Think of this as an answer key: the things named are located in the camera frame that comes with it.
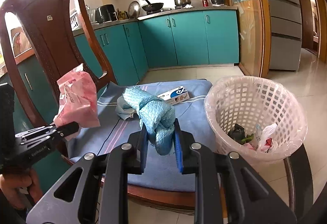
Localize grey refrigerator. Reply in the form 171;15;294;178
268;0;302;71

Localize dark grey plastic bag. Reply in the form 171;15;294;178
227;124;246;145

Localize clear trash bin liner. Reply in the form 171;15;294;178
203;74;309;166

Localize green crumpled wrapper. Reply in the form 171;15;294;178
241;133;254;145

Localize blue white small box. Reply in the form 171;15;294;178
157;86;190;105

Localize light blue mesh cloth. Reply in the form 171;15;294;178
115;87;176;156

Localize glass sliding door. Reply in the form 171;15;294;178
225;0;271;77

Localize blue seat cushion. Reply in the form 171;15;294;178
66;79;217;192

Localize small red bottle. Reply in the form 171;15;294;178
202;0;208;7

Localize white plastic bag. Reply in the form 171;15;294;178
255;123;278;153

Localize teal kitchen cabinets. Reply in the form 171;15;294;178
19;10;239;192

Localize black wok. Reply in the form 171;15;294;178
142;0;164;13

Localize pink printed plastic bag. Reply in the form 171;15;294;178
53;64;100;141

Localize red snack wrapper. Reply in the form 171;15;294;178
262;137;273;153

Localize steel pot lid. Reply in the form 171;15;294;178
127;1;141;18

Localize white plastic trash basket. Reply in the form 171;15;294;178
204;75;308;165

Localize person's left hand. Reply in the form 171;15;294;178
1;168;43;210

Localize dark wooden chair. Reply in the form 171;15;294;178
0;0;228;212

